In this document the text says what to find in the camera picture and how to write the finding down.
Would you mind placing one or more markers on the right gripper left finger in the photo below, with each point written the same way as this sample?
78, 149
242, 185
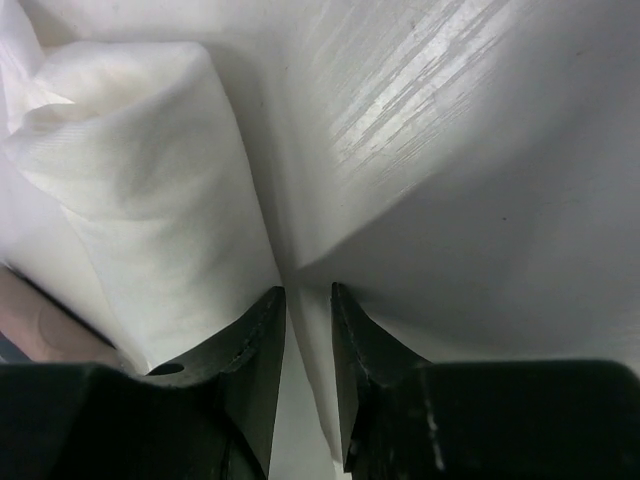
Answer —
229, 386

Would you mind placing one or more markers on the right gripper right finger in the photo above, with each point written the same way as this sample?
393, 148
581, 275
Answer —
382, 394

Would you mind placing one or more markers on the white printed t-shirt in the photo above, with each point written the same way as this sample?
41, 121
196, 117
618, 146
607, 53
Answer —
138, 145

